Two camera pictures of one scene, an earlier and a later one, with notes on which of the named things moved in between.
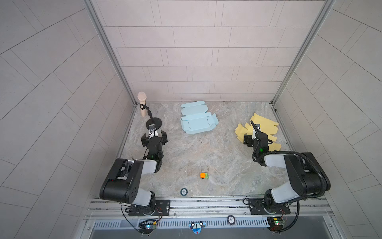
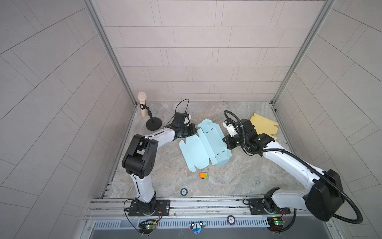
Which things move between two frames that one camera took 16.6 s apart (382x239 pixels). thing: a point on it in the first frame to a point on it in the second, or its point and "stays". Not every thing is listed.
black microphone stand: (155, 121) stays
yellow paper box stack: (266, 126) stays
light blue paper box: (196, 119) to (209, 146)
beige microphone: (142, 97) stays
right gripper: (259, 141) to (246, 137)
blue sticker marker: (197, 227) stays
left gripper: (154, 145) to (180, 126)
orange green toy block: (204, 175) stays
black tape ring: (184, 191) stays
